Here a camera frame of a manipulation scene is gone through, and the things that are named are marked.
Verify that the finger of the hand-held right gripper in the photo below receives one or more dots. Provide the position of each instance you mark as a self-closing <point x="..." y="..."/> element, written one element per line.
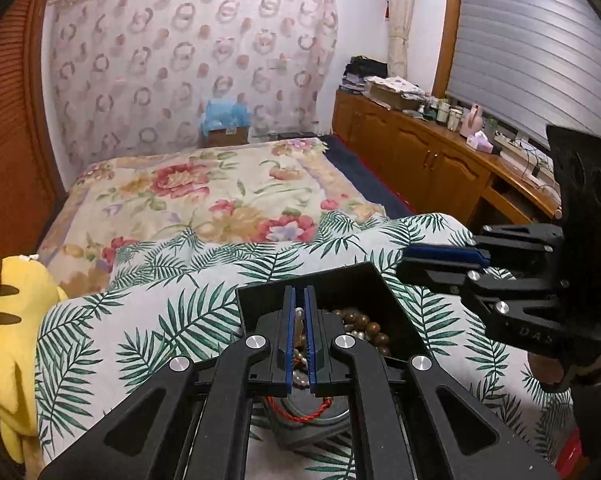
<point x="445" y="255"/>
<point x="525" y="332"/>

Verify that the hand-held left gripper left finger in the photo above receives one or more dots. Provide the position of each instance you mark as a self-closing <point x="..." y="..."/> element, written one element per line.
<point x="215" y="410"/>

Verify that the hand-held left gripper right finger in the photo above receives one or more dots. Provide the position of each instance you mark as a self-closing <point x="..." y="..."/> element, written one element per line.
<point x="380" y="410"/>

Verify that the black square box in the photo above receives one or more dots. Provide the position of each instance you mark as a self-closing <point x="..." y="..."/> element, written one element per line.
<point x="330" y="285"/>

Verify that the person's right forearm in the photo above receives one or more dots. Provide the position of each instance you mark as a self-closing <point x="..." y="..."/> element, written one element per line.
<point x="600" y="410"/>

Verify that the person's right hand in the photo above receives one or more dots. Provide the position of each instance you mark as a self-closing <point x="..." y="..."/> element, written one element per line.
<point x="547" y="367"/>

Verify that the long wooden cabinet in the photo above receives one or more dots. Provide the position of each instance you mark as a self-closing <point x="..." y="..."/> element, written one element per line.
<point x="410" y="150"/>

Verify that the dark blue mat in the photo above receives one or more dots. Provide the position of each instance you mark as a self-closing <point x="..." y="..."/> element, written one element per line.
<point x="365" y="175"/>

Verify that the green leaf print blanket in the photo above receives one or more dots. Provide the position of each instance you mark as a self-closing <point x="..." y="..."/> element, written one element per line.
<point x="145" y="320"/>

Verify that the pink tissue box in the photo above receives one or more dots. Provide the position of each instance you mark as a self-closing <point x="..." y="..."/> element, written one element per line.
<point x="480" y="142"/>

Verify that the pink bottle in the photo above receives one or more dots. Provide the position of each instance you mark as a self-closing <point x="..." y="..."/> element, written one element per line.
<point x="473" y="120"/>

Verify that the group of small bottles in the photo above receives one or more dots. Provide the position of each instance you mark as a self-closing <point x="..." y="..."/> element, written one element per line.
<point x="448" y="112"/>

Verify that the cardboard box with papers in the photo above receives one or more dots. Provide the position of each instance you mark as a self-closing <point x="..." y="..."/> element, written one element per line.
<point x="393" y="92"/>

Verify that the stack of folded clothes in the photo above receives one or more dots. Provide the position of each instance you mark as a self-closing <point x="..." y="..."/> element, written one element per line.
<point x="363" y="72"/>

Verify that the grey window blind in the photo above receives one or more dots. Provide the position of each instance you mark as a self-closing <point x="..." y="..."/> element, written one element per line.
<point x="530" y="45"/>

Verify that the yellow plush toy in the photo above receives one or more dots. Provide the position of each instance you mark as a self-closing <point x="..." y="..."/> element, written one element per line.
<point x="15" y="340"/>

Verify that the floral blanket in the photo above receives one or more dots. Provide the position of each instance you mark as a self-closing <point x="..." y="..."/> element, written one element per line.
<point x="190" y="195"/>

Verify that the cream patterned curtain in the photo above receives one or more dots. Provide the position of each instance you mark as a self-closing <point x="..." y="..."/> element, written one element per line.
<point x="399" y="20"/>

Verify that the small brown cardboard box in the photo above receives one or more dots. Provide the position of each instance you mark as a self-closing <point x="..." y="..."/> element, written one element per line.
<point x="228" y="138"/>

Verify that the blue plastic bag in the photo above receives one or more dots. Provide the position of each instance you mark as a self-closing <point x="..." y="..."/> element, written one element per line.
<point x="225" y="115"/>

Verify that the circle print curtain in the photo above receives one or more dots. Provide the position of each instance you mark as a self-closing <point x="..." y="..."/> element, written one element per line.
<point x="180" y="50"/>

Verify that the brown louvered wooden wardrobe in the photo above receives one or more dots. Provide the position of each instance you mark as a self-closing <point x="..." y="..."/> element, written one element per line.
<point x="10" y="135"/>

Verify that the wooden window frame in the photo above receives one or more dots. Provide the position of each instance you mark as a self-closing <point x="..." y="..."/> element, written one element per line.
<point x="445" y="35"/>

